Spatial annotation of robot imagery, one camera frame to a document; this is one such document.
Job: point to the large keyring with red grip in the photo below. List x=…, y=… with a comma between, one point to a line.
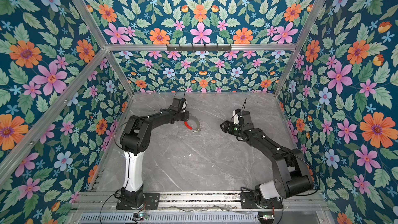
x=193, y=124

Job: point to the small circuit board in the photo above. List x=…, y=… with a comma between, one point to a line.
x=266, y=218
x=140, y=217

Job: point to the white slotted cable duct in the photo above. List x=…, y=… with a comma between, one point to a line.
x=171, y=218

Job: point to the aluminium front rail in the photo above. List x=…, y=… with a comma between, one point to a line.
x=198, y=201

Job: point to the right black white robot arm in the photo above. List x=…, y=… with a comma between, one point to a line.
x=291, y=175

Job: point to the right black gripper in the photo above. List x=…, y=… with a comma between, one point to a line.
x=229, y=125

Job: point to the black hook rail on frame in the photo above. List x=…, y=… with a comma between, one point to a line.
x=194, y=48

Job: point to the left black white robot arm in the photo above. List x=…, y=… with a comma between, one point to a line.
x=134, y=141

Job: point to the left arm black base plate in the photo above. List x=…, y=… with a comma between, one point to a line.
x=138, y=201

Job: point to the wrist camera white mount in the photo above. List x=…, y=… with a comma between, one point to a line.
x=241, y=117
x=178, y=105

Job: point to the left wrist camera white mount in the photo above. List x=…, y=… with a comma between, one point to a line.
x=178, y=105

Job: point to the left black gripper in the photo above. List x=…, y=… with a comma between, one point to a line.
x=185, y=115

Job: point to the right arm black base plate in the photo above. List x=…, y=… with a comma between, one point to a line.
x=250, y=200

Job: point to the right small circuit board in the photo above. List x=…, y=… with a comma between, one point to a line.
x=266, y=218

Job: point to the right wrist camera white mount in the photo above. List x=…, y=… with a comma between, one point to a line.
x=241, y=117

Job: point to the left small circuit board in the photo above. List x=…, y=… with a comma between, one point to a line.
x=140, y=217

